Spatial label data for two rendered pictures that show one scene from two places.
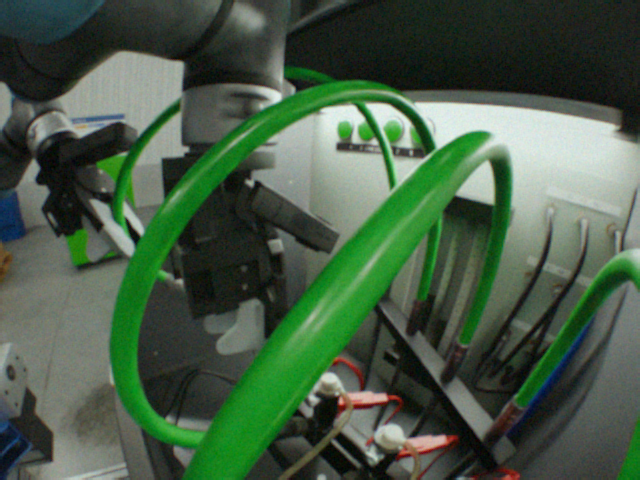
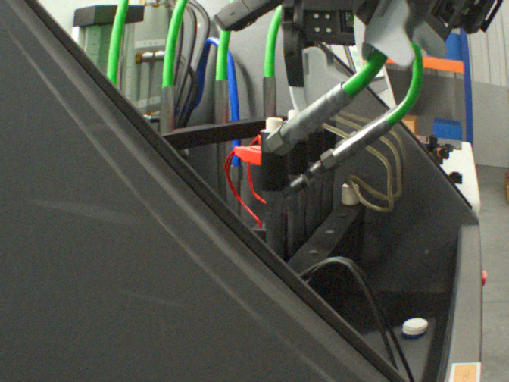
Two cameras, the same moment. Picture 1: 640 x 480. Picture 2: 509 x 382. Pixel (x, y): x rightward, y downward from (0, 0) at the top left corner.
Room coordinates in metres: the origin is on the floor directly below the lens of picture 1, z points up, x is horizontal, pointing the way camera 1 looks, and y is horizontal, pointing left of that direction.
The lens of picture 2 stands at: (0.57, 0.61, 1.21)
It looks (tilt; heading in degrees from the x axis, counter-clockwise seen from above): 13 degrees down; 241
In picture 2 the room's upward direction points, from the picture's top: straight up
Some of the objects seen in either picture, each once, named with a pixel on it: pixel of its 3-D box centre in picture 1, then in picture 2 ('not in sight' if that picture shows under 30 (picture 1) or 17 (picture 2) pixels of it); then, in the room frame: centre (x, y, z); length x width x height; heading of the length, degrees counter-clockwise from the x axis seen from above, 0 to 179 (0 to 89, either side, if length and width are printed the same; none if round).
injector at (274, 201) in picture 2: not in sight; (285, 234); (0.22, 0.04, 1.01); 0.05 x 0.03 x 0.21; 132
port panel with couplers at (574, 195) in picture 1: (556, 287); (156, 53); (0.22, -0.32, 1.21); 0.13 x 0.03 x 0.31; 42
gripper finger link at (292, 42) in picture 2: not in sight; (296, 45); (0.22, 0.07, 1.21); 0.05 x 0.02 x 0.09; 42
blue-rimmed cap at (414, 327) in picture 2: not in sight; (414, 327); (0.01, 0.06, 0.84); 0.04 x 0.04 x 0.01
